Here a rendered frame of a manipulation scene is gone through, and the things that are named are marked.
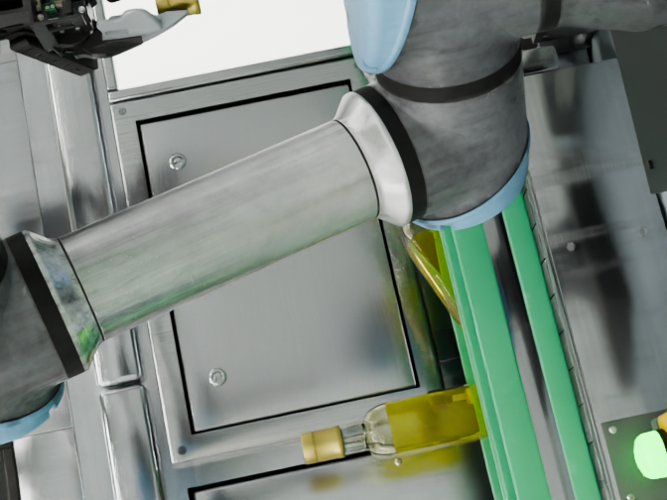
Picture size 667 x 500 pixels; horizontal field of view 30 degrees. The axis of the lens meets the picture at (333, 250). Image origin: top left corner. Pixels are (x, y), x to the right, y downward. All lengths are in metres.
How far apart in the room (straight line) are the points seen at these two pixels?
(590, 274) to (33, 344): 0.60
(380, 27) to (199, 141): 0.73
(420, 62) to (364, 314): 0.65
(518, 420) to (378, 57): 0.47
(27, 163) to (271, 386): 0.44
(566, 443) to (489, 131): 0.40
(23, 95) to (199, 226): 0.79
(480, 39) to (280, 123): 0.71
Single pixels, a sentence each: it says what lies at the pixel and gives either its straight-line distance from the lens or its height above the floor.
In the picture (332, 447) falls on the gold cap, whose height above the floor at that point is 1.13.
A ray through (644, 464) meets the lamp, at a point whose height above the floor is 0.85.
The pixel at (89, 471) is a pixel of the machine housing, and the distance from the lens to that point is 1.56.
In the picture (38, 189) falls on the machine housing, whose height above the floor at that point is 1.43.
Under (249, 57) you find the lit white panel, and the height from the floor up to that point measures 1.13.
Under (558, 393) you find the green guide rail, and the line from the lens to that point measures 1.26.
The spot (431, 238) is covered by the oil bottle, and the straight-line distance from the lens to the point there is 1.40.
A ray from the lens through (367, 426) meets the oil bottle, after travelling 1.36.
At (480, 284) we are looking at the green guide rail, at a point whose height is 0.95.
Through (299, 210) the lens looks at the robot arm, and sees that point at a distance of 0.94.
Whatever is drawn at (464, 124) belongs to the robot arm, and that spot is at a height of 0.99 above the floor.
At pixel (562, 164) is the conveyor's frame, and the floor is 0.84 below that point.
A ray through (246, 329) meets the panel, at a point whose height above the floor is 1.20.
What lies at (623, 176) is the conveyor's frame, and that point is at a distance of 1.31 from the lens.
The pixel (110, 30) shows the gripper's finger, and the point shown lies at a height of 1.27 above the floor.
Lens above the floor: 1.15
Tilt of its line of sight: 3 degrees down
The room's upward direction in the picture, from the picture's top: 102 degrees counter-clockwise
